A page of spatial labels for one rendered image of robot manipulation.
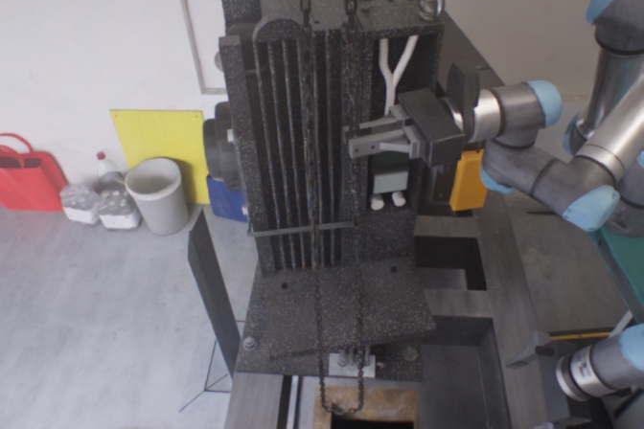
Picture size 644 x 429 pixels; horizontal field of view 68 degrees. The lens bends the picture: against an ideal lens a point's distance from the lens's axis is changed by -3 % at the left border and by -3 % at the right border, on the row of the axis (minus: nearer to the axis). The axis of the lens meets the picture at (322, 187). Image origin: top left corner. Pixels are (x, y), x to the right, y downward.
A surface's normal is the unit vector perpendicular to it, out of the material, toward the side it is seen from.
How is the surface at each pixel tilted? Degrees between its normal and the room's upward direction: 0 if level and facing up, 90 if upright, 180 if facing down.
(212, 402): 10
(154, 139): 87
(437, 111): 3
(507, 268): 0
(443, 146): 88
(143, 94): 90
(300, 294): 0
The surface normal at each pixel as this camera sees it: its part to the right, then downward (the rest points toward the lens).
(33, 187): -0.11, 0.65
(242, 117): 0.16, 0.69
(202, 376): -0.21, -0.71
